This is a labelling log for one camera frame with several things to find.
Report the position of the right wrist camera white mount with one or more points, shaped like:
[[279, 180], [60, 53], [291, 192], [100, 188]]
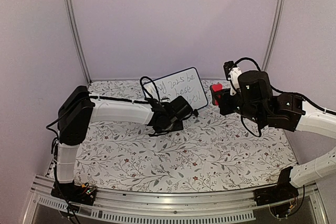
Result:
[[232, 72]]

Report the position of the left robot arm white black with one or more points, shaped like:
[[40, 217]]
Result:
[[83, 107]]

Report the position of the floral patterned table mat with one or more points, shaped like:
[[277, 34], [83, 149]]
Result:
[[213, 152]]

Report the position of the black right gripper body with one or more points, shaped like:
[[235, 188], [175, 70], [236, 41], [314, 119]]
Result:
[[246, 110]]

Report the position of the aluminium front rail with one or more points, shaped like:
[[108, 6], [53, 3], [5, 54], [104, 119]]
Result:
[[115, 206]]

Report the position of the blue-framed whiteboard with writing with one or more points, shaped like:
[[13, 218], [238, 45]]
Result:
[[186, 83]]

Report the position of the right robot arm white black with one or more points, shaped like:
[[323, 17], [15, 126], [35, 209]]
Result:
[[297, 114]]

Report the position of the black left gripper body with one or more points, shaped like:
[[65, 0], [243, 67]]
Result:
[[178, 125]]

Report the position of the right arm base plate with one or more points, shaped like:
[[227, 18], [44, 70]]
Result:
[[274, 194]]

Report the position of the red whiteboard eraser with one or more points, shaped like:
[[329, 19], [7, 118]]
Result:
[[218, 85]]

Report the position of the right aluminium frame post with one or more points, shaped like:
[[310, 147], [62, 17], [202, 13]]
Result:
[[273, 34]]

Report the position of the aluminium frame post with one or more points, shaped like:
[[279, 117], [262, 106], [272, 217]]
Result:
[[76, 40], [273, 34]]

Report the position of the left aluminium frame post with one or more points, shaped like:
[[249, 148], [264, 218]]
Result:
[[76, 40]]

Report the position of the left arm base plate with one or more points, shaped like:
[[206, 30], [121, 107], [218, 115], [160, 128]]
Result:
[[82, 194]]

